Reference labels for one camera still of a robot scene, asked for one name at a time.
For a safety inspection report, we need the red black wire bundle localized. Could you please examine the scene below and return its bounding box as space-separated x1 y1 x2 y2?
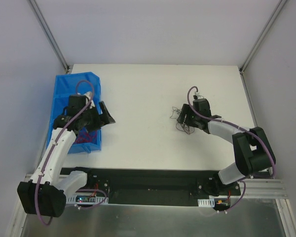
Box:
170 106 195 136

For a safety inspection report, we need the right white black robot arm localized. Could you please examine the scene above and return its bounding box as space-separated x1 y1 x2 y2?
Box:
177 99 276 195

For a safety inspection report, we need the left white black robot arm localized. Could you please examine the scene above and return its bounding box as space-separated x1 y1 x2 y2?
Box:
17 91 115 217

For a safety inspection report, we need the blue plastic compartment bin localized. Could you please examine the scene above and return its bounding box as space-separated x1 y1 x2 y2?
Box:
47 72 102 154

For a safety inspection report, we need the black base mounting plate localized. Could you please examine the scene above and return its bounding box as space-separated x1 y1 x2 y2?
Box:
61 167 241 206

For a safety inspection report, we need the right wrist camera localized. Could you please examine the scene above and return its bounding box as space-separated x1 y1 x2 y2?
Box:
193 91 204 100

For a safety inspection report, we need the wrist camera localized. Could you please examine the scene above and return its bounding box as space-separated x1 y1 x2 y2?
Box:
77 91 93 103
193 91 204 100

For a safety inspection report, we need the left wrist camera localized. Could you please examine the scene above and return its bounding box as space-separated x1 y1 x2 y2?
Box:
77 91 93 103

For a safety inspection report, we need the left white cable duct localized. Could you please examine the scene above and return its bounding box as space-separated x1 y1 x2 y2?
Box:
66 195 109 205

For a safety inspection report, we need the white cable duct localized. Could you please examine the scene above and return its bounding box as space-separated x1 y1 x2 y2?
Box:
66 195 109 205
197 197 215 208

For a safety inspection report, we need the right white cable duct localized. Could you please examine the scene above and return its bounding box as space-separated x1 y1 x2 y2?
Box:
197 197 215 208

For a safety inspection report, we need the left aluminium corner post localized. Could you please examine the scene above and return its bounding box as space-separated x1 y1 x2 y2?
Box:
27 0 70 74

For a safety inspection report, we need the aluminium corner post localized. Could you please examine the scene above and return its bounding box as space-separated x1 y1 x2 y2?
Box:
239 0 289 75
27 0 70 74

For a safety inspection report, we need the aluminium front rail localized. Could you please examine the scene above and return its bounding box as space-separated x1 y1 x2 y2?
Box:
22 173 289 198

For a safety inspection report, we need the right aluminium corner post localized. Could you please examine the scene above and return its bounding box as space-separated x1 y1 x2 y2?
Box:
239 0 289 75

